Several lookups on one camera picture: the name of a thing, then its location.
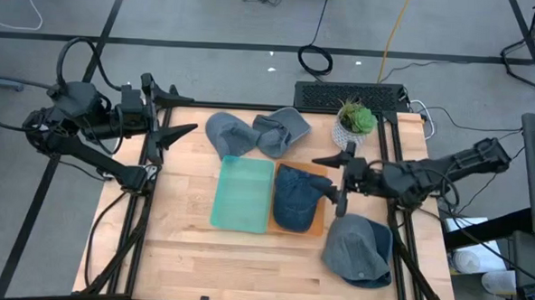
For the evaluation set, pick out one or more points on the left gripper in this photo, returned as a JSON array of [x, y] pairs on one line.
[[135, 124]]

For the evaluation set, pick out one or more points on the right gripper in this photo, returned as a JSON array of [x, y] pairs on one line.
[[361, 179]]

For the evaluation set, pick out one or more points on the grey cap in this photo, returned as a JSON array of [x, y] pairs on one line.
[[227, 132], [353, 249], [277, 132]]

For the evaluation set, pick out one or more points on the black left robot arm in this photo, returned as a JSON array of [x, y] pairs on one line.
[[91, 158]]

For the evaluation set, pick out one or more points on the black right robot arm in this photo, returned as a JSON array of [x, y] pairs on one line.
[[429, 175]]

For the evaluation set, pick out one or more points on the orange translucent plastic bin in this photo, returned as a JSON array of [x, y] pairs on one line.
[[319, 220]]

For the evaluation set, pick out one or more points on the potted green succulent plant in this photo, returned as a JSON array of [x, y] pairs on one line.
[[354, 122]]

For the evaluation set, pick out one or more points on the black perforated metal case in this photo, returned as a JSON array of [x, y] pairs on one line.
[[324, 94]]

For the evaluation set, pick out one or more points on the teal translucent plastic bin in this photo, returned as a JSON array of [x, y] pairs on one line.
[[243, 194]]

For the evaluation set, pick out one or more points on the white paper roll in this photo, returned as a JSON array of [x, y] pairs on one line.
[[499, 282], [470, 262]]

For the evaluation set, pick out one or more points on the black desk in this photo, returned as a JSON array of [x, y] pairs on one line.
[[495, 228]]

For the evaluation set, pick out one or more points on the grey floor bar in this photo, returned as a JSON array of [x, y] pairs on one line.
[[1, 84]]

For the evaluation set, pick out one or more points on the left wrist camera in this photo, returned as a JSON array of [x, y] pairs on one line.
[[131, 99]]

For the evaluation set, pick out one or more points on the black aluminium table frame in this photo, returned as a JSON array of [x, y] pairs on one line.
[[233, 106]]

